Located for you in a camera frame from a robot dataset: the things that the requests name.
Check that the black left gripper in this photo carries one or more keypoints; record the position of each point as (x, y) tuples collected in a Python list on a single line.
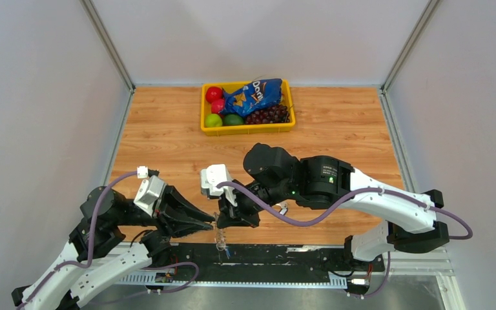
[(171, 207)]

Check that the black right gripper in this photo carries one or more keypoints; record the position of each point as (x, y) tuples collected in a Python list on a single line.
[(232, 215)]

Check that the black tag key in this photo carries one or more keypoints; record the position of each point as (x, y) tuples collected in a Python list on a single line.
[(283, 208)]

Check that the silver metal key holder plate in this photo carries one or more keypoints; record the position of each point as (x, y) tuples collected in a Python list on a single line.
[(221, 242)]

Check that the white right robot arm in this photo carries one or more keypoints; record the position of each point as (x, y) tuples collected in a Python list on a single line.
[(303, 192)]

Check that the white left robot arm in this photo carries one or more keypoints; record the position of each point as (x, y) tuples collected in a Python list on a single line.
[(69, 284)]

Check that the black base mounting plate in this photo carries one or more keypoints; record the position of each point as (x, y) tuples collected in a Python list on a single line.
[(262, 263)]

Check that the light green apple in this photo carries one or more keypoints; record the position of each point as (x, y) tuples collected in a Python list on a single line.
[(213, 121)]

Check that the dark green lime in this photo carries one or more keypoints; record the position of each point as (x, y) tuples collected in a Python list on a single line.
[(233, 120)]

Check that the purple grape bunch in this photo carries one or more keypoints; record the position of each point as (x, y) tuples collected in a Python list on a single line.
[(275, 114)]

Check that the yellow plastic bin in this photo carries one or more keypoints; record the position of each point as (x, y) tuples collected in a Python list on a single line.
[(245, 129)]

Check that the pink red apple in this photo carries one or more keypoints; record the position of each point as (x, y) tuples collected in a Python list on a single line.
[(217, 106)]

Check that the blue Doritos chip bag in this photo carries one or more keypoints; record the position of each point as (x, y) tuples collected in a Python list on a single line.
[(251, 97)]

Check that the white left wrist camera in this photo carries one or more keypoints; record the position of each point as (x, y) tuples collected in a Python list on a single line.
[(150, 190)]

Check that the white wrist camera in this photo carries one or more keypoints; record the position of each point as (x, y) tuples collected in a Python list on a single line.
[(150, 190), (211, 177)]

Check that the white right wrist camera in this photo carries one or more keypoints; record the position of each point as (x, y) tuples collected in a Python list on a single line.
[(211, 177)]

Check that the slotted aluminium cable duct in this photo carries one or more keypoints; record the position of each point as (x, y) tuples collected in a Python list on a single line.
[(142, 278)]

